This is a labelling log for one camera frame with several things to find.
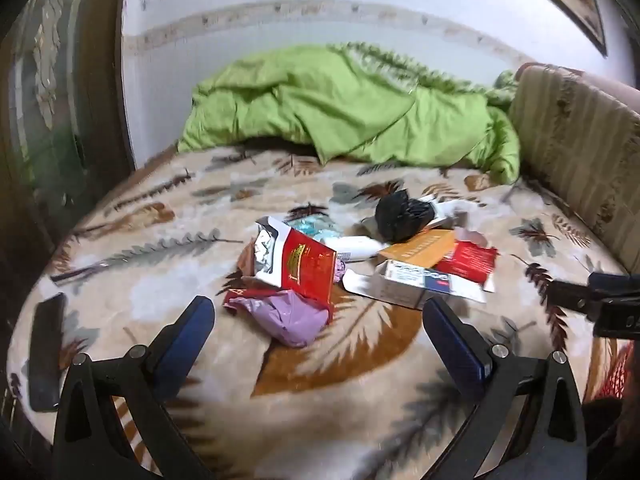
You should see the green duvet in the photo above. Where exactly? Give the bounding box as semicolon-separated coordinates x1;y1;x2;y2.
177;42;521;184

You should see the red cardboard box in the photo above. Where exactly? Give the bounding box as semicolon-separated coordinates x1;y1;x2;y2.
435;228;498;285

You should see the striped upholstered headboard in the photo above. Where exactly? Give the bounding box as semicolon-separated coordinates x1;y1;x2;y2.
509;63;639;273

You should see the purple paper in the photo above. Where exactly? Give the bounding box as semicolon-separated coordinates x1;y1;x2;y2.
224;289;330;348

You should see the white plastic bottle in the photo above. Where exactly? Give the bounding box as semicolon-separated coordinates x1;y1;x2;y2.
322;236;387;263

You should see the wooden door with glass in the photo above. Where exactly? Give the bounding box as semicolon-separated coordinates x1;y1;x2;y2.
0;0;136;261

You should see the blue white box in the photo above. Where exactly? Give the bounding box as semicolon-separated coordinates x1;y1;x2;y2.
342;260;496;309

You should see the orange cardboard box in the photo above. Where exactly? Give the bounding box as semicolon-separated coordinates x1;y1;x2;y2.
378;229;456;269

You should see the red cigarette carton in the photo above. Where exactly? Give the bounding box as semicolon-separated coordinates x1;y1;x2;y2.
254;216;337;320

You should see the black plastic bag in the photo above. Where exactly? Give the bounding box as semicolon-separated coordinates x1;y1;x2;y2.
374;190;436;243

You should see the white sock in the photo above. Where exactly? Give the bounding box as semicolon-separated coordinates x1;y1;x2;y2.
427;200;485;229

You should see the leaf patterned bed blanket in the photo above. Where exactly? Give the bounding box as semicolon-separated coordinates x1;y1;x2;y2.
8;148;620;479

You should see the teal wet wipes pack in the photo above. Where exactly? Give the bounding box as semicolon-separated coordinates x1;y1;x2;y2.
286;214;343;242

